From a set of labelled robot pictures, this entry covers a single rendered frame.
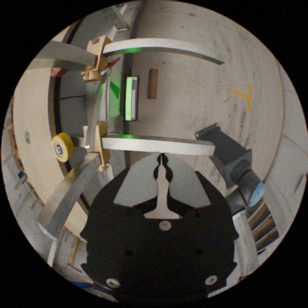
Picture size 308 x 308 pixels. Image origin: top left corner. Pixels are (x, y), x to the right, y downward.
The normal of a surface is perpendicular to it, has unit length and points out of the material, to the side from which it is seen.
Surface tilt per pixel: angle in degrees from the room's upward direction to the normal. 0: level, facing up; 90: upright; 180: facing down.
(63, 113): 90
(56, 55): 90
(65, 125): 90
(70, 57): 90
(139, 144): 0
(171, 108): 0
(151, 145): 0
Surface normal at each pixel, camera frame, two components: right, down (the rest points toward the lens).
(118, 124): -0.04, 0.47
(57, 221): 1.00, 0.07
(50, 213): 0.06, -0.88
